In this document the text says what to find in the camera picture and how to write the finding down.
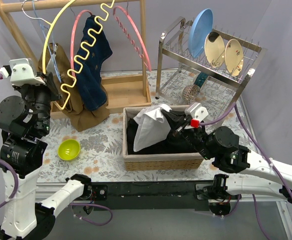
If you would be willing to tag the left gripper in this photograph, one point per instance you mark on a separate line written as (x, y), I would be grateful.
(50, 83)

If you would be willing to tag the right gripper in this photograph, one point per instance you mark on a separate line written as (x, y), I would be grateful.
(179, 122)

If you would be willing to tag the white cloth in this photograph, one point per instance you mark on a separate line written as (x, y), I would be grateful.
(153, 127)

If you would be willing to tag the black skirt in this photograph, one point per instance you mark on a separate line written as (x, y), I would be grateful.
(163, 147)

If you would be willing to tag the blue denim garment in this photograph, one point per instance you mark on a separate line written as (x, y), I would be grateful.
(89, 80)

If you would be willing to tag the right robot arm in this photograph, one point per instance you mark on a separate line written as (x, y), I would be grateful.
(244, 171)

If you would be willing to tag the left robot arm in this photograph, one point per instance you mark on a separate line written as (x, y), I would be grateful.
(24, 120)

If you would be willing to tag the pink hanger with denim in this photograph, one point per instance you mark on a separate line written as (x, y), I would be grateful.
(72, 39)

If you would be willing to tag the patterned bowl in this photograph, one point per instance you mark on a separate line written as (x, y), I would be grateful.
(189, 93)

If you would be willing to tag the brown garment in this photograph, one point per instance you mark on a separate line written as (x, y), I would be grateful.
(80, 117)

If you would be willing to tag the teal cup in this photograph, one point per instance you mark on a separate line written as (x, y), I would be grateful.
(200, 79)

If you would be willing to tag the wooden clothes rack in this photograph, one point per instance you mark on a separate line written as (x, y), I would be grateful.
(123, 91)

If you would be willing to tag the lime green bowl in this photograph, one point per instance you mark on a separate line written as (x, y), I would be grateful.
(69, 150)

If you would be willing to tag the metal dish rack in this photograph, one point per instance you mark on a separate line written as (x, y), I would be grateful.
(205, 72)

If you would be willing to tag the wicker basket with liner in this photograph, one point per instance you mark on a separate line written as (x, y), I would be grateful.
(148, 162)

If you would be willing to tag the cream plate with dark spot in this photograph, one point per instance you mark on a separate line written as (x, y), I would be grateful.
(214, 49)

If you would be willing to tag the floral table mat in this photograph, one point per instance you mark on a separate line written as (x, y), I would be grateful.
(101, 158)

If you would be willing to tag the cream plate with flowers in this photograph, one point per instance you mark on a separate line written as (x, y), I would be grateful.
(234, 57)

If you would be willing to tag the blue plate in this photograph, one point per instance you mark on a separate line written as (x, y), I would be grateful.
(201, 27)

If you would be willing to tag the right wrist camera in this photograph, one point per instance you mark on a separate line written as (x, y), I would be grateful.
(197, 112)

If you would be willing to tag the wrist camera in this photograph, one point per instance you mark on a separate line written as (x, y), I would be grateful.
(21, 72)
(197, 112)

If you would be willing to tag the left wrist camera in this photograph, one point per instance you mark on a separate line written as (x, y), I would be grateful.
(21, 72)

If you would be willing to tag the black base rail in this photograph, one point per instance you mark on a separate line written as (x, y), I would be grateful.
(156, 195)

